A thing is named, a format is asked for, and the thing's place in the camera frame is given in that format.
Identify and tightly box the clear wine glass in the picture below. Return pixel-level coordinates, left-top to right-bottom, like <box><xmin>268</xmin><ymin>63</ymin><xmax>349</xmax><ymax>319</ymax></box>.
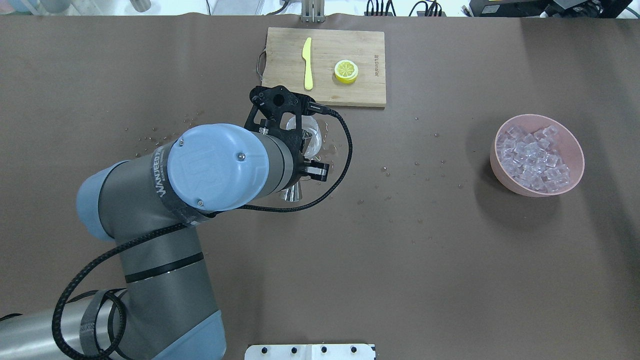
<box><xmin>301</xmin><ymin>115</ymin><xmax>323</xmax><ymax>161</ymax></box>

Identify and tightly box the black monitor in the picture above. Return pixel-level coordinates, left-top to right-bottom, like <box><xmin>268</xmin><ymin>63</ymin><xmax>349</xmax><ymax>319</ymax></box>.
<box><xmin>468</xmin><ymin>0</ymin><xmax>632</xmax><ymax>19</ymax></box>

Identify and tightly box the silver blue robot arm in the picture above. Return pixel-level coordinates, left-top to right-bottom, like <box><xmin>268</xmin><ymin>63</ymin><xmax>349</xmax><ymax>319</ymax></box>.
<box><xmin>1</xmin><ymin>123</ymin><xmax>329</xmax><ymax>360</ymax></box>

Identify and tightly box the aluminium frame post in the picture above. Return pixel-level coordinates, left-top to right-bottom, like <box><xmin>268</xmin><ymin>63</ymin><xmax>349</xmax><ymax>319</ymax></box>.
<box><xmin>300</xmin><ymin>0</ymin><xmax>326</xmax><ymax>24</ymax></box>

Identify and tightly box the black power strip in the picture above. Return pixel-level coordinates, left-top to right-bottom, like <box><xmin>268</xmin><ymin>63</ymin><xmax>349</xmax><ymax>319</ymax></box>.
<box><xmin>363</xmin><ymin>0</ymin><xmax>446</xmax><ymax>18</ymax></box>

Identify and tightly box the steel cocktail jigger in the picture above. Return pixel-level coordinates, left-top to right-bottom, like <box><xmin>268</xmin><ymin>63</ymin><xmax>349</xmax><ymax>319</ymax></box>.
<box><xmin>279</xmin><ymin>180</ymin><xmax>303</xmax><ymax>203</ymax></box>

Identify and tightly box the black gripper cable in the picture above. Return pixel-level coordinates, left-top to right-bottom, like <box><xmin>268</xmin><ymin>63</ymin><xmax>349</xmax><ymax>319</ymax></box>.
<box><xmin>52</xmin><ymin>102</ymin><xmax>354</xmax><ymax>360</ymax></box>

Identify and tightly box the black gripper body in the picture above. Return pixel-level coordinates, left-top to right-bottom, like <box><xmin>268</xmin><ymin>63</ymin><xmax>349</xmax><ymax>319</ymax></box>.
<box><xmin>285</xmin><ymin>135</ymin><xmax>307</xmax><ymax>186</ymax></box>

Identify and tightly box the bamboo cutting board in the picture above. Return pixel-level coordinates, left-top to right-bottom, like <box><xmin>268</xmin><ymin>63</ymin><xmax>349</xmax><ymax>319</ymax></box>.
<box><xmin>262</xmin><ymin>27</ymin><xmax>387</xmax><ymax>109</ymax></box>

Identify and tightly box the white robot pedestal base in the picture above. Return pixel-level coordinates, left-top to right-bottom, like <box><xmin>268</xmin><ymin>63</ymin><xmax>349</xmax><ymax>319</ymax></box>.
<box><xmin>244</xmin><ymin>343</ymin><xmax>377</xmax><ymax>360</ymax></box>

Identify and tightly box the pink bowl of ice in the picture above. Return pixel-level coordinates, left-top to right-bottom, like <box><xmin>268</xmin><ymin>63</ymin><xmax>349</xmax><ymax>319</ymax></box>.
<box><xmin>489</xmin><ymin>114</ymin><xmax>585</xmax><ymax>198</ymax></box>

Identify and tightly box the yellow plastic knife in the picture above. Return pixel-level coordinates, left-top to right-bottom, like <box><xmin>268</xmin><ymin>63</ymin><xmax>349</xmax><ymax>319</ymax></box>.
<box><xmin>301</xmin><ymin>37</ymin><xmax>314</xmax><ymax>91</ymax></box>

